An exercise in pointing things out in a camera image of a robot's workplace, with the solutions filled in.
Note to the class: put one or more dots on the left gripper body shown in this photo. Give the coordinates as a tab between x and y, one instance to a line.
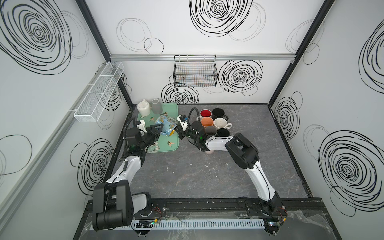
155	132

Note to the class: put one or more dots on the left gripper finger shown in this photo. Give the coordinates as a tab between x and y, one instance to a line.
150	140
156	129

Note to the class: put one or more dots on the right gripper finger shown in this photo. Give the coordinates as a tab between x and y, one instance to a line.
181	135
179	128

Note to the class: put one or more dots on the blue butterfly mug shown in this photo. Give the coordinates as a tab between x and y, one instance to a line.
169	125

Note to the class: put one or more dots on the tall grey mug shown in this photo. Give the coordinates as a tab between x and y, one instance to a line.
211	131

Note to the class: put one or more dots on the beige and salmon mug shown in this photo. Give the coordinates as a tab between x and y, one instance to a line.
207	121

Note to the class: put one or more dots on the pink mug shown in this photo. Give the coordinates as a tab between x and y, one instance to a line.
209	151

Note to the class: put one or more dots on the white mug red inside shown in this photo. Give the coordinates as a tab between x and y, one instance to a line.
205	113

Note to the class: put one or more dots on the small grey mug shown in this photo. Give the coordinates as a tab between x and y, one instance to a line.
156	106

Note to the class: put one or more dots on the beige mug white handle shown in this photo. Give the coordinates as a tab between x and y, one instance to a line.
221	123

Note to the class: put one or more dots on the black speckled mug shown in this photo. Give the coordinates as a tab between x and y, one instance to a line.
223	133

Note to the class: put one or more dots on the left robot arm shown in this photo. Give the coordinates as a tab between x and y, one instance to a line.
113	203

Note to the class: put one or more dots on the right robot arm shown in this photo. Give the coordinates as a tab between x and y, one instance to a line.
244	154

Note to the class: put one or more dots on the white ribbed mug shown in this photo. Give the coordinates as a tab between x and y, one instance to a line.
144	108

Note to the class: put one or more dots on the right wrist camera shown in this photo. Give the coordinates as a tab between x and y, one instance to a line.
182	119

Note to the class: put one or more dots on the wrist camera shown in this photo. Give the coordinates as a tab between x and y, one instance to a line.
182	119
141	125

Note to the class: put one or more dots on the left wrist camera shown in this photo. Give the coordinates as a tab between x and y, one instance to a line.
141	125

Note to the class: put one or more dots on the white wire shelf basket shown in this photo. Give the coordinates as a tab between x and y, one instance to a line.
97	97

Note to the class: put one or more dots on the black wire basket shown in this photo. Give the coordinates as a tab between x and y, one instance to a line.
195	70

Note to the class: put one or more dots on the white slotted cable duct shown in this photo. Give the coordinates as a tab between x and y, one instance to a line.
202	224

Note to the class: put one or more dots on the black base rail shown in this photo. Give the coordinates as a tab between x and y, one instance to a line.
249	205

